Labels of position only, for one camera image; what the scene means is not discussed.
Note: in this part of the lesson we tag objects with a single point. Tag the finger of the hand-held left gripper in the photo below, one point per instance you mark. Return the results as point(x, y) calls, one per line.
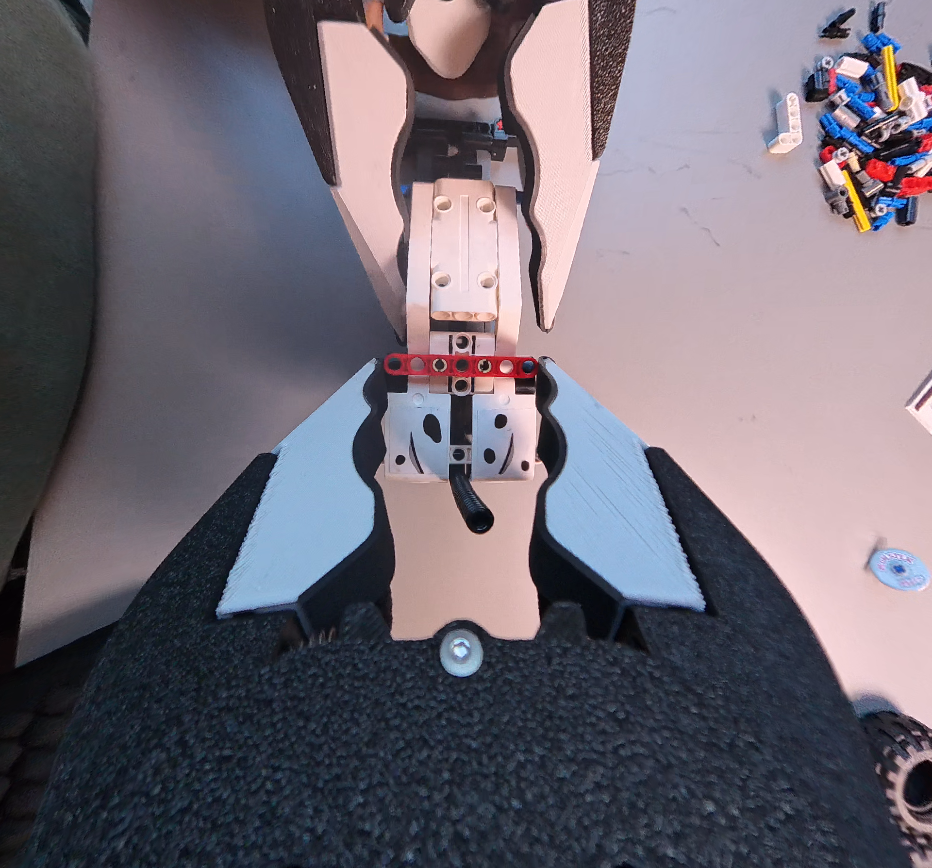
point(561, 125)
point(357, 155)

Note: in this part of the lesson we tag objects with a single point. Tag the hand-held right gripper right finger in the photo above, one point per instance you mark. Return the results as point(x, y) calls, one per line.
point(626, 533)

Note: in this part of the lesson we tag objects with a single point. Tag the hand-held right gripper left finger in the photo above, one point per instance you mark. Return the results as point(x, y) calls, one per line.
point(306, 533)

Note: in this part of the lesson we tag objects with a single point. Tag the toy brick model car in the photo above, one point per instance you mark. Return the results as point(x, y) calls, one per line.
point(463, 249)

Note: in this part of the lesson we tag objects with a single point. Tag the white angled brick piece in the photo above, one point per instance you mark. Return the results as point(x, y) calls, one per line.
point(784, 123)

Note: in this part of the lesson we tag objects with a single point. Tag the round grey disc piece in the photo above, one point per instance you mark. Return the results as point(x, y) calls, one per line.
point(881, 565)

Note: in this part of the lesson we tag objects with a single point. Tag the pile of small brick pieces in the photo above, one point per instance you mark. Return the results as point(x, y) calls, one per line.
point(874, 125)

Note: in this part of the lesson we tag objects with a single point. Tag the sticker sheet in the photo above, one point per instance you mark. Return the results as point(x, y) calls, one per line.
point(923, 405)

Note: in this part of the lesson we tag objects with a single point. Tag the person's green sweatshirt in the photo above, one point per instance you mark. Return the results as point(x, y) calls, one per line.
point(37, 227)

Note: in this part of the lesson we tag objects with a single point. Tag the black toy tyre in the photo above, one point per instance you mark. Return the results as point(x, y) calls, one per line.
point(881, 752)

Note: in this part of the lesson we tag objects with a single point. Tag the black mesh chair seat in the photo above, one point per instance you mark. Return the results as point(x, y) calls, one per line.
point(29, 752)

